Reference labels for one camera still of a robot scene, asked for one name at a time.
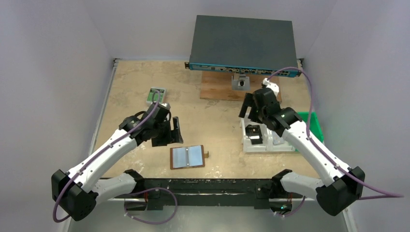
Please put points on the white left plastic bin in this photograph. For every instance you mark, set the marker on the white left plastic bin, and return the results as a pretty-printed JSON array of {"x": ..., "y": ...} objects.
[{"x": 247, "y": 146}]

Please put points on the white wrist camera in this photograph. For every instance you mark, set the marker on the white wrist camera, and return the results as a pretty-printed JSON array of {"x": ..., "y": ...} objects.
[
  {"x": 165, "y": 106},
  {"x": 273, "y": 86}
]

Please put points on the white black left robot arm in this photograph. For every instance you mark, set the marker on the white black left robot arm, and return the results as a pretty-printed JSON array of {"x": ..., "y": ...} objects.
[{"x": 77, "y": 191}]

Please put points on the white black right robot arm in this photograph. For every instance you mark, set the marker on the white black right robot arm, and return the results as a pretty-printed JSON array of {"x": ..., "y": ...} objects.
[{"x": 338, "y": 185}]

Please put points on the green plastic bin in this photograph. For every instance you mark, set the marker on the green plastic bin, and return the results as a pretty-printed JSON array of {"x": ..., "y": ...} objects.
[{"x": 315, "y": 127}]

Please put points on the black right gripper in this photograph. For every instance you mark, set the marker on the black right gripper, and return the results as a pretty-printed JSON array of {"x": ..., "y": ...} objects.
[{"x": 253, "y": 104}]

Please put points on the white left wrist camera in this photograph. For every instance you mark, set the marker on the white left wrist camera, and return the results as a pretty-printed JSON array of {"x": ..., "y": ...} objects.
[{"x": 165, "y": 106}]

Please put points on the grey blue network switch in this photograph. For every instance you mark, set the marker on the grey blue network switch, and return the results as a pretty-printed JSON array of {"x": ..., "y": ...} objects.
[{"x": 243, "y": 45}]

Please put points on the brown wooden board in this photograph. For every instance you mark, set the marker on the brown wooden board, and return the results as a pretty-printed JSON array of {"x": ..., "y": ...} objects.
[{"x": 218, "y": 86}]

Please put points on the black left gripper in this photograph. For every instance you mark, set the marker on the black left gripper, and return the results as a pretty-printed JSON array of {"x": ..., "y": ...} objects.
[{"x": 167, "y": 133}]

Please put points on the brown leather card holder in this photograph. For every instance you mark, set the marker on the brown leather card holder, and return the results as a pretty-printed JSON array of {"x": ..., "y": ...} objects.
[{"x": 188, "y": 157}]

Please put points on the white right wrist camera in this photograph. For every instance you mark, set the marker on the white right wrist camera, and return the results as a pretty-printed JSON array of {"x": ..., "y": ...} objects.
[{"x": 273, "y": 86}]

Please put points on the black cards in left bin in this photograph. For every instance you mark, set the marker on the black cards in left bin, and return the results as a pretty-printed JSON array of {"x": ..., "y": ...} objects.
[{"x": 254, "y": 133}]

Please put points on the white middle plastic bin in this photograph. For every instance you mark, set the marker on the white middle plastic bin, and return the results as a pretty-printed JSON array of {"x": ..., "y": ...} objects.
[{"x": 286, "y": 147}]

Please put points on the green white small box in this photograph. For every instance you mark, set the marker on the green white small box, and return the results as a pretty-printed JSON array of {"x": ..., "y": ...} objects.
[{"x": 156, "y": 94}]

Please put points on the grey camera on mount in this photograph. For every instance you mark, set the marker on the grey camera on mount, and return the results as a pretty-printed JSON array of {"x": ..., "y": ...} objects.
[{"x": 240, "y": 82}]

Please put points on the white plastic bin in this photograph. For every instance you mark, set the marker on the white plastic bin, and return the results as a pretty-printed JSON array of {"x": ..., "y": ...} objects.
[
  {"x": 247, "y": 146},
  {"x": 286, "y": 147}
]

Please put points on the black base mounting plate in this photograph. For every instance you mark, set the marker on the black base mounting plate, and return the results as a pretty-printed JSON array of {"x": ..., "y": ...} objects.
[{"x": 155, "y": 193}]

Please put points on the grey cards in middle bin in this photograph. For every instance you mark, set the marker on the grey cards in middle bin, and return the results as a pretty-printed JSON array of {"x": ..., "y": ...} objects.
[{"x": 277, "y": 140}]

